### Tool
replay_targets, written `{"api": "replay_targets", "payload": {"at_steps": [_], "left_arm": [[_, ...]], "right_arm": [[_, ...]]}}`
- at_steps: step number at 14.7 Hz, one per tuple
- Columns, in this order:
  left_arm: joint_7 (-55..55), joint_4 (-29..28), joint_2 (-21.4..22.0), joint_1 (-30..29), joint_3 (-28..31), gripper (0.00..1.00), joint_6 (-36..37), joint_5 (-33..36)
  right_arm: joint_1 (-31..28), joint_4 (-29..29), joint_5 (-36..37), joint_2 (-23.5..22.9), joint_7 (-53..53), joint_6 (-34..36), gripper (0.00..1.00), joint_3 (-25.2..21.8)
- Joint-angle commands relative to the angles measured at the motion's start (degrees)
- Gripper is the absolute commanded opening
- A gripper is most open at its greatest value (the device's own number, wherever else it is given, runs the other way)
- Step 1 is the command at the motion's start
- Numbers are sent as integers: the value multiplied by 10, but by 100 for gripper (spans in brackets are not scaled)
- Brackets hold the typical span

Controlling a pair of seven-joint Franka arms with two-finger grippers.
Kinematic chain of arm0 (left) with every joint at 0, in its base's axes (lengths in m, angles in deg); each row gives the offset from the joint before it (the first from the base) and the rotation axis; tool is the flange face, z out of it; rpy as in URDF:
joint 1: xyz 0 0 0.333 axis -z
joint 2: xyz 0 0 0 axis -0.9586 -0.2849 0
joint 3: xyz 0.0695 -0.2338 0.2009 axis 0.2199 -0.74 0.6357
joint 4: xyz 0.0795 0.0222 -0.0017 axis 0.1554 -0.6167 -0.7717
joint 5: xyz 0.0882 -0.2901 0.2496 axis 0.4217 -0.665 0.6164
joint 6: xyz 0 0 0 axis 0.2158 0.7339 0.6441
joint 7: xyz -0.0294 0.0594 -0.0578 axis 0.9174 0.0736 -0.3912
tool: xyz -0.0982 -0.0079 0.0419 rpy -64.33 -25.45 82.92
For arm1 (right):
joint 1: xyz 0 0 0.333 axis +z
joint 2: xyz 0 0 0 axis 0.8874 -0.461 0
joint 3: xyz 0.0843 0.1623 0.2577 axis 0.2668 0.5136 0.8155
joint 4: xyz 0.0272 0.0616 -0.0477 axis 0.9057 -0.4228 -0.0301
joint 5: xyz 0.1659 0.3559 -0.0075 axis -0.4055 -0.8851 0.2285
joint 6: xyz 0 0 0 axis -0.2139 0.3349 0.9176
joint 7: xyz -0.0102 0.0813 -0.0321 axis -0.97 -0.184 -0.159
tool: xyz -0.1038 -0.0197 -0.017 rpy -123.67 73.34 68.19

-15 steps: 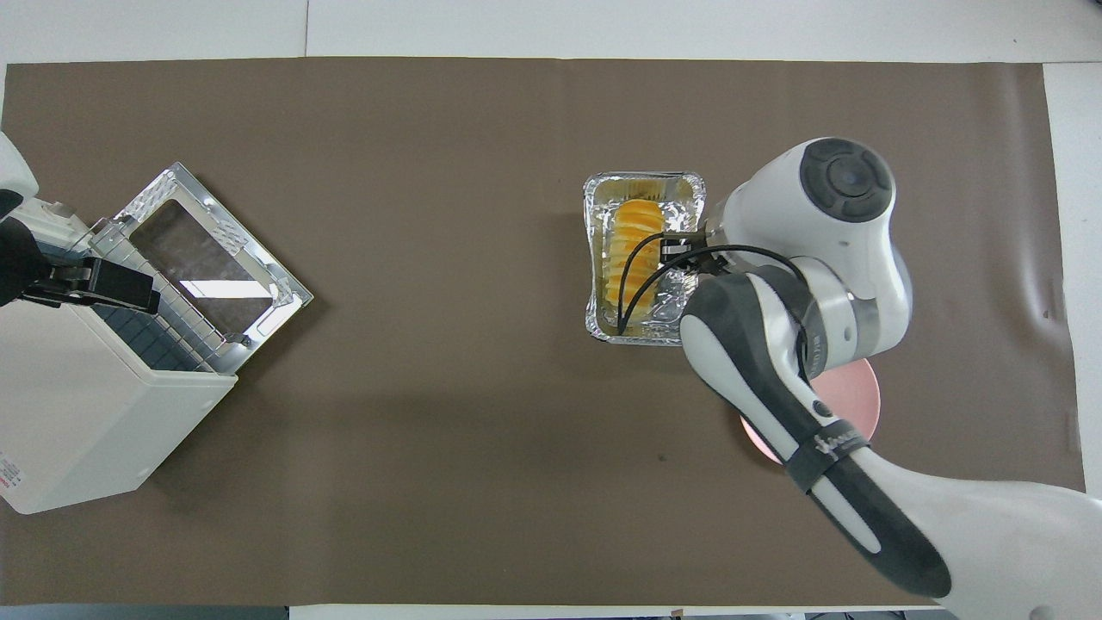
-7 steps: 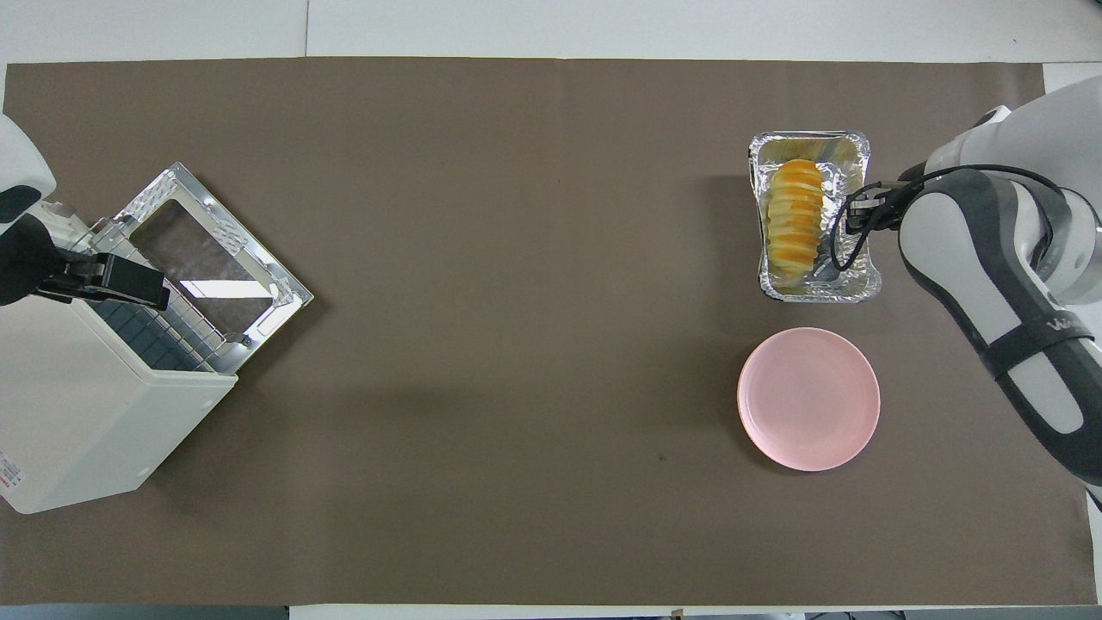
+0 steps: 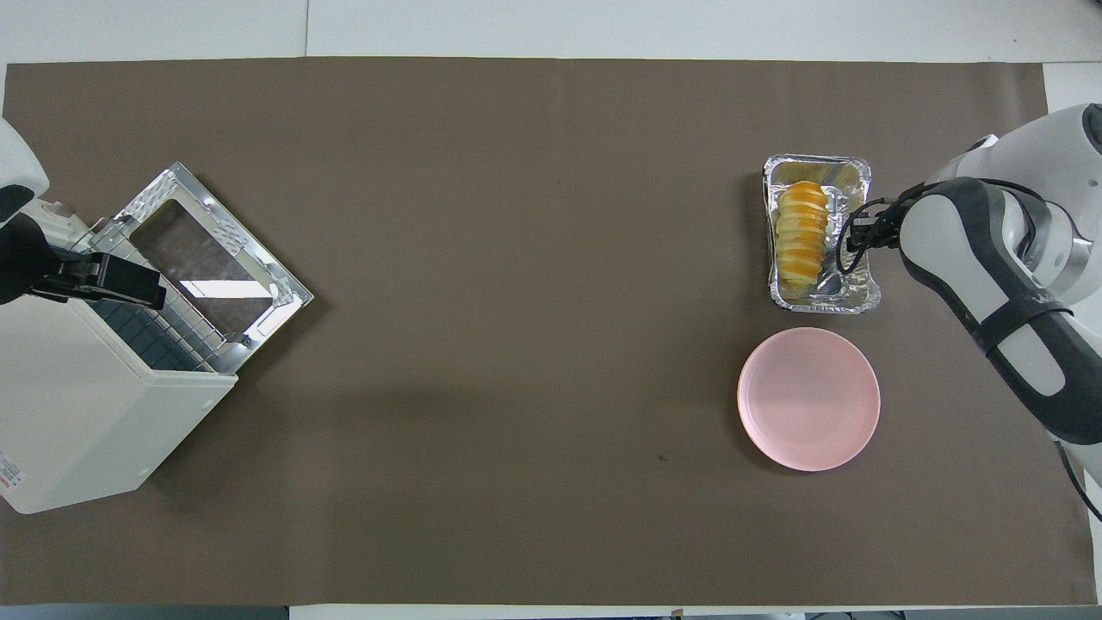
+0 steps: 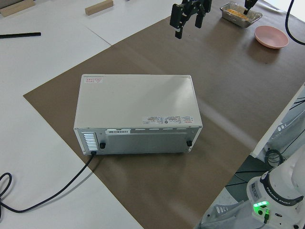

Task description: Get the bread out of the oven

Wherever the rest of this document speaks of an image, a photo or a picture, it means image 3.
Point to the brown table mat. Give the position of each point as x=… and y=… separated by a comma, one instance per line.
x=551, y=344

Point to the cream toaster oven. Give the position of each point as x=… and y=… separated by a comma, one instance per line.
x=77, y=413

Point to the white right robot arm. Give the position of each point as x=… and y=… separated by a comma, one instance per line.
x=1016, y=284

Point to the golden sliced bread loaf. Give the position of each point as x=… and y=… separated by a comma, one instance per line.
x=802, y=237

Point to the pink round plate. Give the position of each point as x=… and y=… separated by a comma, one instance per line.
x=809, y=399

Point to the aluminium foil tray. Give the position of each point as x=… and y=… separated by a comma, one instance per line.
x=848, y=293

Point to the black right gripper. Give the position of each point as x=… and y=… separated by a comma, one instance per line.
x=878, y=231

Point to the cream oven knob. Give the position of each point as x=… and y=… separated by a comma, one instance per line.
x=58, y=208

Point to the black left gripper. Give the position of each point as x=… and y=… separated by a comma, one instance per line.
x=120, y=282

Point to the glass oven door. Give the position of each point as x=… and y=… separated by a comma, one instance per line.
x=207, y=258

